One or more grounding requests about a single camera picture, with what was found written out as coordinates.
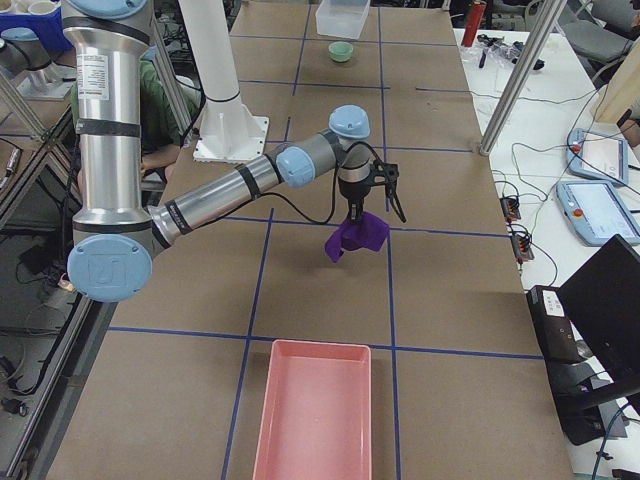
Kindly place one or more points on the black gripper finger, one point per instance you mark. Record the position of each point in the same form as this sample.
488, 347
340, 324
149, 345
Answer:
355, 211

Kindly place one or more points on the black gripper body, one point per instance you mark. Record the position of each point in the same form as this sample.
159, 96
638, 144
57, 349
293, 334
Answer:
351, 192

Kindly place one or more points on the purple cloth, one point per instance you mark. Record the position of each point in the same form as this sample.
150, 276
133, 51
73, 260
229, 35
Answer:
369, 232

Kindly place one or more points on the mint green bowl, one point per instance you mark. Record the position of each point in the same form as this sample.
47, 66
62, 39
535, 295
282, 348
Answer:
340, 51

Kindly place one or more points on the clear plastic box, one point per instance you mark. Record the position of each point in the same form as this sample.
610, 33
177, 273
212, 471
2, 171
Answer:
342, 18

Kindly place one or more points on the black computer box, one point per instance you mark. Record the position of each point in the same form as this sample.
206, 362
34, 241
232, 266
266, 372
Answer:
585, 404

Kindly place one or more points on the black usb hub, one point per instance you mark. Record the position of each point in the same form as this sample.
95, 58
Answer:
521, 245
510, 208

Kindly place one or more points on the clear plastic bag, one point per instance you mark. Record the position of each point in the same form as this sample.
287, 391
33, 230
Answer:
496, 46

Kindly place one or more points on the person in green shirt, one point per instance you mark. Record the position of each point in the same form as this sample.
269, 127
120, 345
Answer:
160, 134

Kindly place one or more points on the red cylinder bottle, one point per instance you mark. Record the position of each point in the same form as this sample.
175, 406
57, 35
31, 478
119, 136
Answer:
474, 19

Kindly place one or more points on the pink plastic bin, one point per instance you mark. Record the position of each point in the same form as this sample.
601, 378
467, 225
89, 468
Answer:
317, 412

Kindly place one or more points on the near teach pendant tablet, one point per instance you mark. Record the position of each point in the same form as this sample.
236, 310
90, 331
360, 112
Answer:
596, 211

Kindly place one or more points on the teach pendant tablet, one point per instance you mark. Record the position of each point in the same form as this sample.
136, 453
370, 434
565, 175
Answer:
597, 156
596, 211

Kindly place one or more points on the far teach pendant tablet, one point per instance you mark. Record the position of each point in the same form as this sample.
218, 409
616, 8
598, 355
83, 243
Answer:
597, 156

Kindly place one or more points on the black monitor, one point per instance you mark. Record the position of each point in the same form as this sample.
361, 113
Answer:
602, 301

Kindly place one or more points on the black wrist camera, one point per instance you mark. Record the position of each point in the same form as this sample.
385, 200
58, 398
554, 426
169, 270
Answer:
386, 175

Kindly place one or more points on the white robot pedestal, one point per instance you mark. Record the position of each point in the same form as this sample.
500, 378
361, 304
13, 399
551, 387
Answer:
228, 131

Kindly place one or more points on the aluminium frame post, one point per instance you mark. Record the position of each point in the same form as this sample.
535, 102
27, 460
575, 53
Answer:
538, 36

